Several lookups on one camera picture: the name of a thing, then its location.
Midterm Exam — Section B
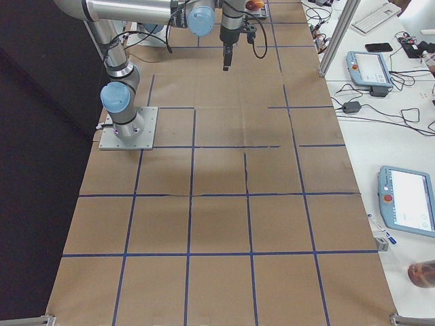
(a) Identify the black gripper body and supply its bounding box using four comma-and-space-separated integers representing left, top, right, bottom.
220, 19, 257, 46

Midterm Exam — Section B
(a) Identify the red mango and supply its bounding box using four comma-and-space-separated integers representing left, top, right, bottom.
245, 0, 264, 12

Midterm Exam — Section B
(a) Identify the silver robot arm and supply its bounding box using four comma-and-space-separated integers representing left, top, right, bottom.
55, 1, 256, 140

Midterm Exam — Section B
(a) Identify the silver digital kitchen scale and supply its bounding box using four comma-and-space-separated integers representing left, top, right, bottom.
245, 3, 269, 19

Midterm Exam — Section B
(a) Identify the black power adapter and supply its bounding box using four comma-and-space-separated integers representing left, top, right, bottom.
342, 101, 362, 114

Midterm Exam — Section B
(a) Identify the white keyboard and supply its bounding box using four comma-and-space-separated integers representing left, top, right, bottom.
351, 2, 402, 35

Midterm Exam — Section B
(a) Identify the far blue teach pendant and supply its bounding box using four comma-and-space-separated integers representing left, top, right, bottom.
346, 51, 393, 88

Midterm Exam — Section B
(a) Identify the blue teach pendant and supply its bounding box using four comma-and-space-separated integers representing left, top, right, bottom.
378, 166, 434, 238
346, 51, 393, 88

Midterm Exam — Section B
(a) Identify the black smartphone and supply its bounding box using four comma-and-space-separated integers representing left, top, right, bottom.
364, 42, 393, 53

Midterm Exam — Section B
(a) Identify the near blue teach pendant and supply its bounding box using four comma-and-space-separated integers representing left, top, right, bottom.
378, 166, 434, 238

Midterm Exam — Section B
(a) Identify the brown translucent bottle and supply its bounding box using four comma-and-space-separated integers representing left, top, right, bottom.
407, 260, 434, 288

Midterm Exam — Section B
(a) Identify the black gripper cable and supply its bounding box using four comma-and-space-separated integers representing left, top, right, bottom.
243, 13, 269, 59

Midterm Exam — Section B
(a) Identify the aluminium frame post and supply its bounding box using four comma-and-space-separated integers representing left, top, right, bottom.
318, 0, 360, 77

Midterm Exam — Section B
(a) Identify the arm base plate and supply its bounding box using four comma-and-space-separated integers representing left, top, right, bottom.
98, 107, 158, 150

